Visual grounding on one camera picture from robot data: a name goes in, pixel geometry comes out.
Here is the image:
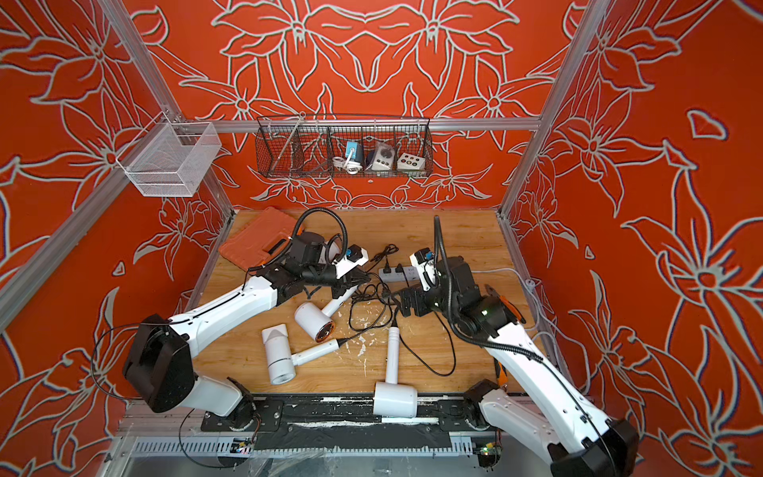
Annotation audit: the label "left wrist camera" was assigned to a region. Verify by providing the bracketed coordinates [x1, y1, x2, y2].
[335, 244, 369, 278]

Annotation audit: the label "white power strip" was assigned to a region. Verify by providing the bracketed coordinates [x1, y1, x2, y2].
[378, 266, 419, 283]

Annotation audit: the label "aluminium frame post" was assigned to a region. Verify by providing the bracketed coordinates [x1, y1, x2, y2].
[99, 0, 185, 123]

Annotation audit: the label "blue small box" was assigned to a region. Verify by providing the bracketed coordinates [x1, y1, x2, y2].
[344, 141, 363, 164]

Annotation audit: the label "orange utility knife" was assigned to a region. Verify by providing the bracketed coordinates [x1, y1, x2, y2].
[494, 361, 509, 387]

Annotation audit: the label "white socket cube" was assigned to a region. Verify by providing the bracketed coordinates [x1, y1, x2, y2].
[397, 153, 425, 173]

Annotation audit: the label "white hair dryer middle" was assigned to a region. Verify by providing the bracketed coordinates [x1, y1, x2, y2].
[294, 286, 358, 343]

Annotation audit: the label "white hair dryer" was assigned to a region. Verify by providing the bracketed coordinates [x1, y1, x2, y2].
[261, 324, 349, 386]
[373, 326, 418, 419]
[323, 235, 342, 264]
[294, 286, 358, 343]

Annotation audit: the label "clear plastic wall bin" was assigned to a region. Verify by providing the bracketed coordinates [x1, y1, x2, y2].
[116, 111, 222, 198]

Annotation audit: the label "white adapter box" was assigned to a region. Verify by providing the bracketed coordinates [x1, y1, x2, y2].
[371, 144, 395, 172]

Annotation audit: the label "black dryer power cables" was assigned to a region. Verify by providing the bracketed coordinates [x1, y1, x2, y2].
[336, 242, 459, 378]

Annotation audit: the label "black wire wall basket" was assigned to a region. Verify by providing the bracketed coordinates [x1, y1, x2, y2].
[254, 114, 434, 179]

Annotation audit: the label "white hair dryer back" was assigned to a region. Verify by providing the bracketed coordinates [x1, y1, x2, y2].
[323, 235, 342, 264]

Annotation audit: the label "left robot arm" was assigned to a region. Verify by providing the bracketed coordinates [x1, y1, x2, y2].
[123, 232, 369, 423]

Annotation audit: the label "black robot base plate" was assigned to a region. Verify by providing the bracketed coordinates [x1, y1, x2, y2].
[201, 394, 520, 433]

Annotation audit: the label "orange plastic tool case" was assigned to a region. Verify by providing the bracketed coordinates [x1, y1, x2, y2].
[220, 208, 296, 270]

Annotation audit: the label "white hair dryer front left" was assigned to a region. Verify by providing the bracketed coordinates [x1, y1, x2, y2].
[261, 324, 349, 386]

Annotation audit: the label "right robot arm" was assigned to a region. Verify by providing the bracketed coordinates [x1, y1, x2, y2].
[411, 248, 639, 476]

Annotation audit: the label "white hair dryer front right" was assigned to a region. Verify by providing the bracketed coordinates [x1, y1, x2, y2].
[373, 326, 418, 419]

